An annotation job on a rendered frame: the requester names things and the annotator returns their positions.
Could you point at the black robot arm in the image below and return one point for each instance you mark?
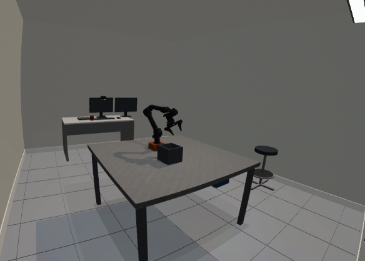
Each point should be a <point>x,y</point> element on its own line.
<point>157,132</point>

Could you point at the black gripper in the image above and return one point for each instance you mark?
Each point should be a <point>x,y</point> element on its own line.
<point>179,122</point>

